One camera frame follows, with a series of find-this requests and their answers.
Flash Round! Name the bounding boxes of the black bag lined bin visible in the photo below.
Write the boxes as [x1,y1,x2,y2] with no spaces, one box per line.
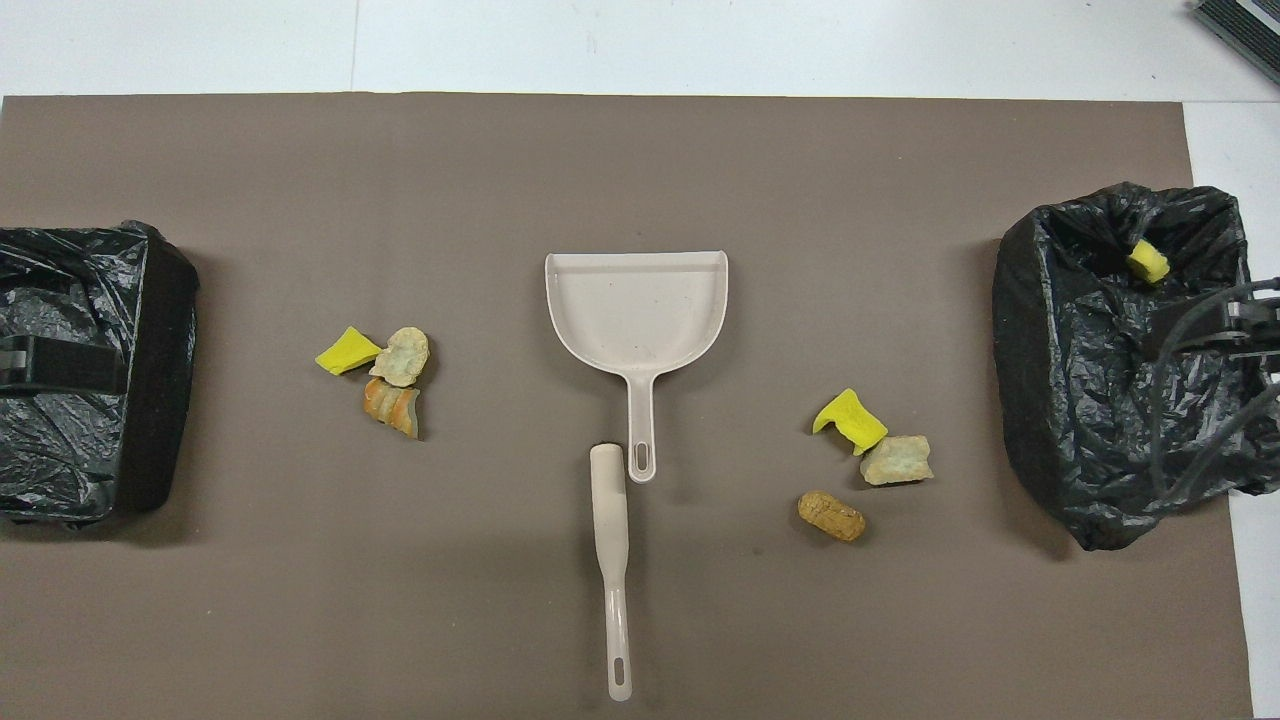
[0,220,201,528]
[992,181,1280,552]

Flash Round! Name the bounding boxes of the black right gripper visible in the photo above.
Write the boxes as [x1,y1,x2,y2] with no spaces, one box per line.
[1143,276,1280,359]

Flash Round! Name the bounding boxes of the brown table mat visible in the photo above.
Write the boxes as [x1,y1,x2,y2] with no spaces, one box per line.
[0,93,1256,720]

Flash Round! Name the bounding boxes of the dark grey ribbed device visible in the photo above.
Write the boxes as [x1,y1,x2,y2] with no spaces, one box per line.
[1192,0,1280,88]

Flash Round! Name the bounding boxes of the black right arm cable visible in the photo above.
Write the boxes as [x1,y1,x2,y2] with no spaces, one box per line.
[1148,350,1280,501]

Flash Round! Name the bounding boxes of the beige hand brush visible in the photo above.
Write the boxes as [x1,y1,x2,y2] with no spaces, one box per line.
[589,443,635,702]

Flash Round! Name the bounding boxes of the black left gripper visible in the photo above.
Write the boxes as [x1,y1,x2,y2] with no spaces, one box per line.
[0,335,128,396]

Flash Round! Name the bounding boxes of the beige plastic dustpan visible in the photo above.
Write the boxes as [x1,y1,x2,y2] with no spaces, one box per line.
[544,250,730,485]

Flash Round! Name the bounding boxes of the brown peanut shaped bread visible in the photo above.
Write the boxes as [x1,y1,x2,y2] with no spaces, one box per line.
[797,489,868,544]

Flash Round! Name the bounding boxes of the small yellow sponge piece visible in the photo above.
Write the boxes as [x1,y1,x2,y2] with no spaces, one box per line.
[1127,239,1171,284]

